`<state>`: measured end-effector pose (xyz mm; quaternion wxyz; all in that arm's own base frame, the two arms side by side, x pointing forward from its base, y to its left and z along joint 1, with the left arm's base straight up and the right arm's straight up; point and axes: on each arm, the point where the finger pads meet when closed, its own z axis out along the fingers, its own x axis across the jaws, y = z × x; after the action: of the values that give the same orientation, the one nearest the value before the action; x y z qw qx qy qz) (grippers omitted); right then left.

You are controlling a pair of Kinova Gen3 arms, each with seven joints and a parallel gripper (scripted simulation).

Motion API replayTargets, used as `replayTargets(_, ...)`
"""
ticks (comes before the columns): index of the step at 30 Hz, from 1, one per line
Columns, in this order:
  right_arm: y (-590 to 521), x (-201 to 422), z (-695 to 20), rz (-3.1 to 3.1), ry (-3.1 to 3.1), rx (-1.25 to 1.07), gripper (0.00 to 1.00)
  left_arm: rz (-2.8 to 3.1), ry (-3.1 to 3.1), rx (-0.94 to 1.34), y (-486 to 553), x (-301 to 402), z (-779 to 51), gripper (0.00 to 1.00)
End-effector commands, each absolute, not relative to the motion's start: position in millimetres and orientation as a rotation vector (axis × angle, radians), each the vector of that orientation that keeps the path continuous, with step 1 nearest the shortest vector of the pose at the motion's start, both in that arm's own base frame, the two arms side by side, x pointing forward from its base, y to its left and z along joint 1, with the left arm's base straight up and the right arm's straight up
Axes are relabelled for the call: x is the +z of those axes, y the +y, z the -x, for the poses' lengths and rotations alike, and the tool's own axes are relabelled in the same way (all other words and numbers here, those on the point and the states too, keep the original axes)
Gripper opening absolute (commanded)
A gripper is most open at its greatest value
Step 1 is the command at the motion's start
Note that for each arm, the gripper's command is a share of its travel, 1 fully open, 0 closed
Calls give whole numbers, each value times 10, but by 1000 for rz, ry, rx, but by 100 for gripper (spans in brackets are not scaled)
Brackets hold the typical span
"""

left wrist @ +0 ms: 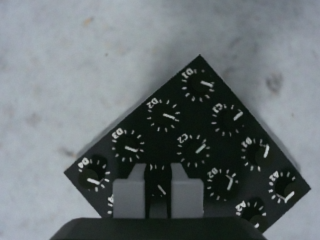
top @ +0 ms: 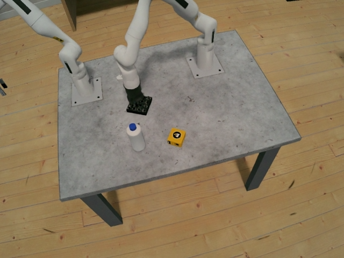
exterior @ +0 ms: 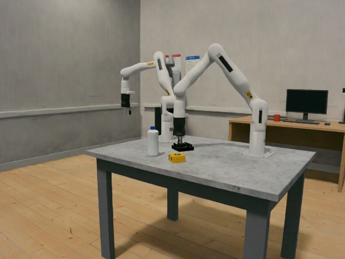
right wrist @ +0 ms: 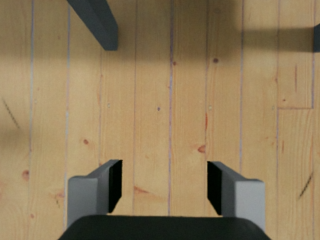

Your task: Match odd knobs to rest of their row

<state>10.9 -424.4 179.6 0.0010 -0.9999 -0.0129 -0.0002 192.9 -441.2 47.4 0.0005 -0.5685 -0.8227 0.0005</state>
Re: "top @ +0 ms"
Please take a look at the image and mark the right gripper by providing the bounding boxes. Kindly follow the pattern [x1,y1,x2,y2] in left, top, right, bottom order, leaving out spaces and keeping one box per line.
[0,78,8,96]

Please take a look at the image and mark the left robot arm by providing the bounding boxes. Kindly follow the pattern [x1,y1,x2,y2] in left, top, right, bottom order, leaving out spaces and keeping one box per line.
[113,0,217,81]

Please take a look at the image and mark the black knob panel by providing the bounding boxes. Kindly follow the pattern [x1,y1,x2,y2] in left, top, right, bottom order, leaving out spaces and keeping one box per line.
[126,96,152,116]

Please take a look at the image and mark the white bottle with blue cap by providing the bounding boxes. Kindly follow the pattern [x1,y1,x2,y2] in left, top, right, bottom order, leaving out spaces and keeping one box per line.
[126,123,146,152]

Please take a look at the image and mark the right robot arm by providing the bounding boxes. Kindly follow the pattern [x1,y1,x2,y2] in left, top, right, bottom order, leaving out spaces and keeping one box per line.
[0,0,94,97]

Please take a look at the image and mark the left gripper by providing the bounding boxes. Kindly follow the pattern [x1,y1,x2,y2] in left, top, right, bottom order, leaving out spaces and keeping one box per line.
[116,74,144,106]

